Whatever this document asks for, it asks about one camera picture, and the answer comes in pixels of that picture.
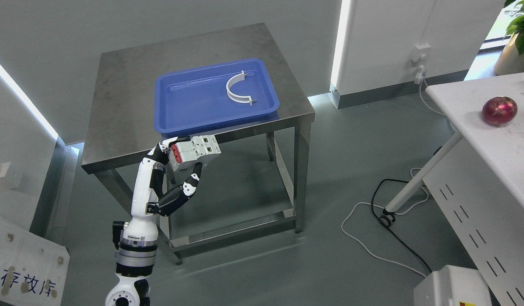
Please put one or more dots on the white half-round pipe clamp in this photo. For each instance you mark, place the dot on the white half-round pipe clamp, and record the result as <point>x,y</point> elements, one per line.
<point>236,97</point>

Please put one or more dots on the white labelled storage board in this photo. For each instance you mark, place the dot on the white labelled storage board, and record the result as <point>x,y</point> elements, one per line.
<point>33,270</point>

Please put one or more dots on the white left wall socket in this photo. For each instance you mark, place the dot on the white left wall socket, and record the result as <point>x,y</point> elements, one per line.
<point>5,170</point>

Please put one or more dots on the white plug adapter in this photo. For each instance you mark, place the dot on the white plug adapter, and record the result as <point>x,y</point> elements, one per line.
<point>420,75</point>

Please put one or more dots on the grey circuit breaker red switches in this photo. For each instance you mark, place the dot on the grey circuit breaker red switches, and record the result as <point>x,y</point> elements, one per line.
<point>184,154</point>

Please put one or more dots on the stainless steel table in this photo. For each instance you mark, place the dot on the stainless steel table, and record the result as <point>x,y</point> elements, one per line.
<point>121,132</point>

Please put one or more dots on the white wall power socket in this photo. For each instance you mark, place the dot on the white wall power socket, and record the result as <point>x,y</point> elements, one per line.
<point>420,52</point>

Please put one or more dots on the white desk with leg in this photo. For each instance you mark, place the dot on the white desk with leg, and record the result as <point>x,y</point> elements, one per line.
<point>477,180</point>

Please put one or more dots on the dark red round ornament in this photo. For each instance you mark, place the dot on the dark red round ornament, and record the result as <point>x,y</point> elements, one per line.
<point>499,110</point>

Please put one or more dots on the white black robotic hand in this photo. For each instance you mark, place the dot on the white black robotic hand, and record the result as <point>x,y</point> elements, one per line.
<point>149,201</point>

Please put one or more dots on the blue plastic tray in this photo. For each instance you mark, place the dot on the blue plastic tray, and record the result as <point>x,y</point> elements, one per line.
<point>195,100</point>

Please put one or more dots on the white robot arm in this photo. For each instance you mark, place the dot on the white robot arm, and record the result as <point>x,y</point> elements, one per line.
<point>135,260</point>

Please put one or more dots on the white box on floor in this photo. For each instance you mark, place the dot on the white box on floor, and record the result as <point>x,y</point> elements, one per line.
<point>452,286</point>

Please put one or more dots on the potted green plant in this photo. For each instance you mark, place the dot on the potted green plant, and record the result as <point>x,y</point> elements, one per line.
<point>511,59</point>

